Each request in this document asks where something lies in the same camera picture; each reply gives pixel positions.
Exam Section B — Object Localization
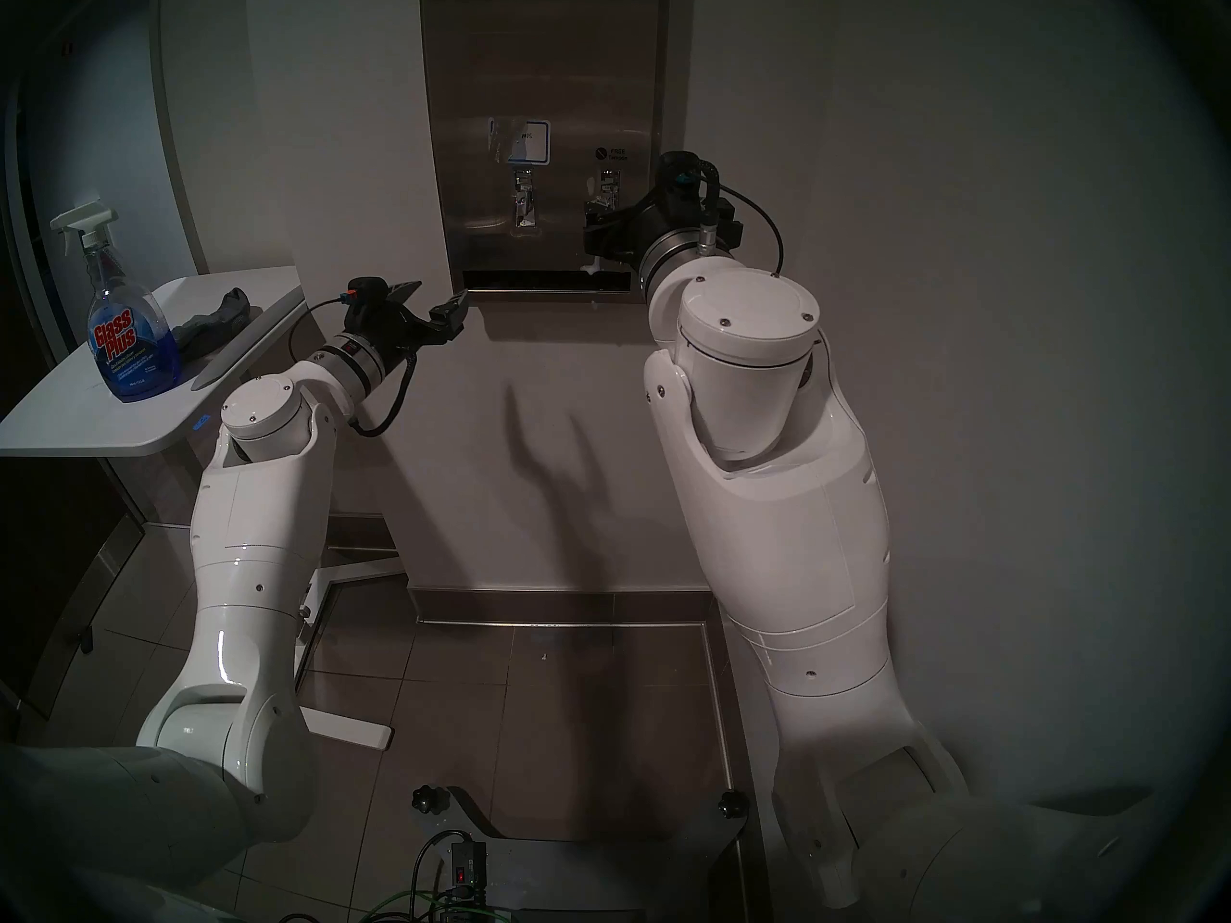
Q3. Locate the green cable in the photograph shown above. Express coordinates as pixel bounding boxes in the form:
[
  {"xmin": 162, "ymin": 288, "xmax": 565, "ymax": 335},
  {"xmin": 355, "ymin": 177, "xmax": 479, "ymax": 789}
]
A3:
[{"xmin": 365, "ymin": 886, "xmax": 482, "ymax": 923}]

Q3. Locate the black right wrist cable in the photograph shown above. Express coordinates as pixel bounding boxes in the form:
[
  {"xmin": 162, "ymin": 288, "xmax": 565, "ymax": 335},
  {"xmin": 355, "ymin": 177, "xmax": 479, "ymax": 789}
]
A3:
[{"xmin": 716, "ymin": 183, "xmax": 785, "ymax": 276}]

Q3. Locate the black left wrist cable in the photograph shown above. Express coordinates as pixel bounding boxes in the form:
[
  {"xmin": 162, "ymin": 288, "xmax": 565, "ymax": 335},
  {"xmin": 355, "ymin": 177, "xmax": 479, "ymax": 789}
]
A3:
[{"xmin": 289, "ymin": 293, "xmax": 420, "ymax": 440}]

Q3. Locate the blue glass cleaner spray bottle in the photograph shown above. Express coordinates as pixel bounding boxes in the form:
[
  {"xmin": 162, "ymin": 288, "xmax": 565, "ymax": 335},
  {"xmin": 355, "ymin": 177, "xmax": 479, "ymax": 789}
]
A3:
[{"xmin": 50, "ymin": 201, "xmax": 183, "ymax": 404}]

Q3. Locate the black base cable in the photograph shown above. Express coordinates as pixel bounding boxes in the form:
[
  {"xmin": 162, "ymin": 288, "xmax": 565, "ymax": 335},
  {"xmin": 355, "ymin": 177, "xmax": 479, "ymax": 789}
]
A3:
[{"xmin": 413, "ymin": 829, "xmax": 473, "ymax": 895}]

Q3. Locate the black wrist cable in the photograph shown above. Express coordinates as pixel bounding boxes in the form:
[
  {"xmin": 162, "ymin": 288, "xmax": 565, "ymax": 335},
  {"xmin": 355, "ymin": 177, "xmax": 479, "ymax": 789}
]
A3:
[
  {"xmin": 289, "ymin": 293, "xmax": 420, "ymax": 440},
  {"xmin": 716, "ymin": 183, "xmax": 785, "ymax": 276}
]

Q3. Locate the black power box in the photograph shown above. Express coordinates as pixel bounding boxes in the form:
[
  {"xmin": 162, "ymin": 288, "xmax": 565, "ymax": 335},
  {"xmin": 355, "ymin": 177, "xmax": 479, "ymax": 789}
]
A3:
[{"xmin": 446, "ymin": 838, "xmax": 490, "ymax": 904}]

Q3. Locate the white blue-bordered label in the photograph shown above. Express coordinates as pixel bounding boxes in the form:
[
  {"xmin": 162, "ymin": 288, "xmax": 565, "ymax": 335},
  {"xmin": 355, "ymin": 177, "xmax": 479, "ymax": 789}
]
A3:
[{"xmin": 488, "ymin": 117, "xmax": 552, "ymax": 168}]

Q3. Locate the stainless steel wall dispenser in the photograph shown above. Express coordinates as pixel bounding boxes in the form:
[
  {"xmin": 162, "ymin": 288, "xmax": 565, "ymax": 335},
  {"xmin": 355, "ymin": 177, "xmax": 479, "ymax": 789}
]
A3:
[{"xmin": 419, "ymin": 0, "xmax": 672, "ymax": 306}]

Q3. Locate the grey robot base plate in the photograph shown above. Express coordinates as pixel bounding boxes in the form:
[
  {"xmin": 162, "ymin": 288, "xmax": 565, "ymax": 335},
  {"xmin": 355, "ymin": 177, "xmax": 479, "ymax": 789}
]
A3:
[{"xmin": 446, "ymin": 786, "xmax": 752, "ymax": 923}]

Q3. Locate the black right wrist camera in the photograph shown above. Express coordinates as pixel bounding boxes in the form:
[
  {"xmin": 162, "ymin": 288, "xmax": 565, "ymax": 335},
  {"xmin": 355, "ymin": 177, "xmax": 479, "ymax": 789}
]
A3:
[{"xmin": 656, "ymin": 151, "xmax": 719, "ymax": 203}]

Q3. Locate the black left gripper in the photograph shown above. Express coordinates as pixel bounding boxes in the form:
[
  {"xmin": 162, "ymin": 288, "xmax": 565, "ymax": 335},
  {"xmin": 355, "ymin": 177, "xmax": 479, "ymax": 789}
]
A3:
[{"xmin": 370, "ymin": 291, "xmax": 470, "ymax": 360}]

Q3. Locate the white side table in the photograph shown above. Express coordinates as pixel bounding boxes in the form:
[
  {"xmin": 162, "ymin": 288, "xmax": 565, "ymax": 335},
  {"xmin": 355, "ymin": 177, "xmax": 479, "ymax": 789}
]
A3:
[{"xmin": 0, "ymin": 264, "xmax": 406, "ymax": 752}]

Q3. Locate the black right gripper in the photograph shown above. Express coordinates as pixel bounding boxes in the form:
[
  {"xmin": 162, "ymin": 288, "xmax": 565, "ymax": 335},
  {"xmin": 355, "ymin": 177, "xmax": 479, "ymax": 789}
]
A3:
[{"xmin": 583, "ymin": 190, "xmax": 715, "ymax": 269}]

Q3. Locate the grey microfiber cloth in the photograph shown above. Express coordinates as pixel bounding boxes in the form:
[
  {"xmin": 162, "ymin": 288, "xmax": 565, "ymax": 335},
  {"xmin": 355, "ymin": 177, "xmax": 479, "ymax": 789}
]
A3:
[{"xmin": 170, "ymin": 288, "xmax": 252, "ymax": 361}]

